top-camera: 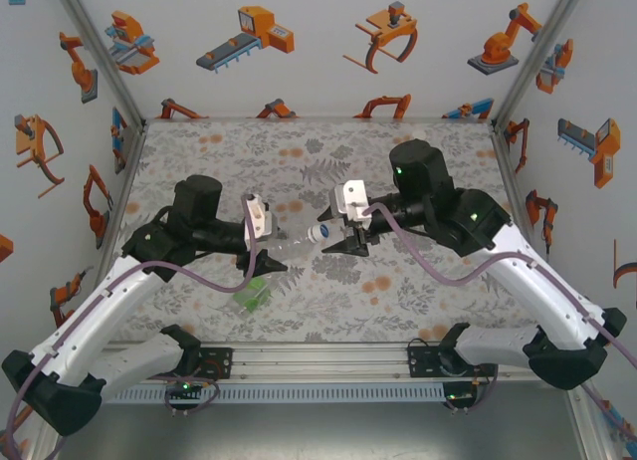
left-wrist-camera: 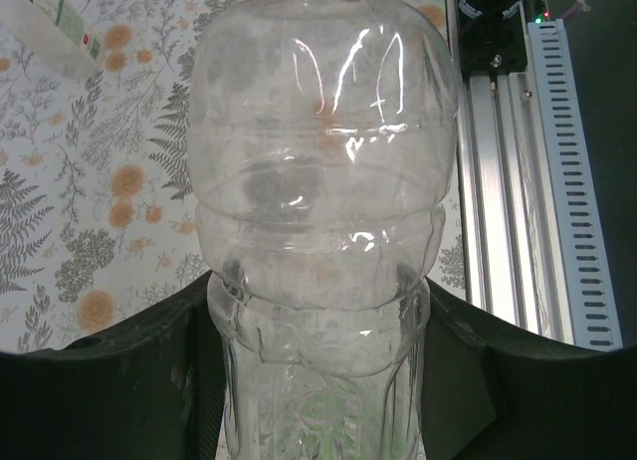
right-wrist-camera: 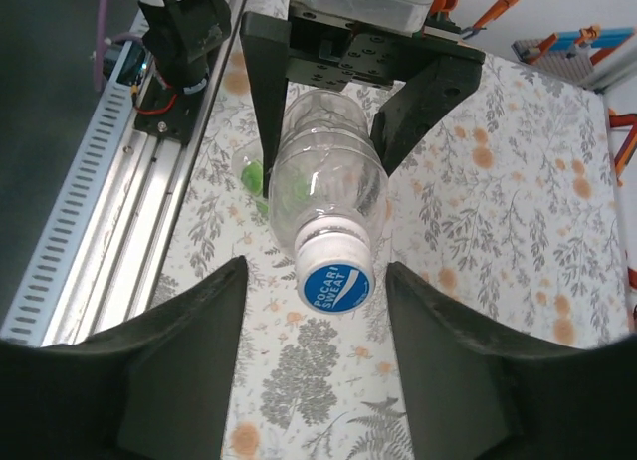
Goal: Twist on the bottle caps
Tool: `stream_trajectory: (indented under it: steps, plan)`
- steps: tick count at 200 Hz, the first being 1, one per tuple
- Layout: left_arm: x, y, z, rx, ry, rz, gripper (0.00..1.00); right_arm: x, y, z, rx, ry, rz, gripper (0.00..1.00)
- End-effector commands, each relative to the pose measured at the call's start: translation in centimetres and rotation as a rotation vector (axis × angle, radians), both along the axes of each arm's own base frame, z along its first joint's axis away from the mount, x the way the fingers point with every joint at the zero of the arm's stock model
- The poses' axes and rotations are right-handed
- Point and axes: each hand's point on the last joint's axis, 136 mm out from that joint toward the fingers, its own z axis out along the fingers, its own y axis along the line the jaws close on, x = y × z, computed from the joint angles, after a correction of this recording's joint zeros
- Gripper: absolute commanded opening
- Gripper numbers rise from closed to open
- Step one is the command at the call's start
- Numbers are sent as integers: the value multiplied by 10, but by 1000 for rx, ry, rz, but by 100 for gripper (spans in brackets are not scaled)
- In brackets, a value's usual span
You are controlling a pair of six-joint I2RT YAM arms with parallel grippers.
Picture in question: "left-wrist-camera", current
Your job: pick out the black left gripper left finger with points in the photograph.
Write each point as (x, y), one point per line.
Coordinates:
(99, 405)

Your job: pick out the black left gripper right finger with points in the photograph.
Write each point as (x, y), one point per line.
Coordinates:
(537, 405)

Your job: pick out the clear bottle bright green label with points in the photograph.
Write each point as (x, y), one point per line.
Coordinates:
(318, 181)

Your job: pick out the tall clear bottle green-white label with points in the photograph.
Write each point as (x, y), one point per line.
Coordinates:
(50, 27)

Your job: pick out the floral patterned tablecloth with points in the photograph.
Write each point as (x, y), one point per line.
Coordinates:
(74, 181)

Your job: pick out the grey metal panel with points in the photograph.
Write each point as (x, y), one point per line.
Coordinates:
(612, 131)

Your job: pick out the small circuit board with LED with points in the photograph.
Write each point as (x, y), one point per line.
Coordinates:
(540, 7)

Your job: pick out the aluminium mounting rail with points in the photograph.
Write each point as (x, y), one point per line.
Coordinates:
(497, 181)

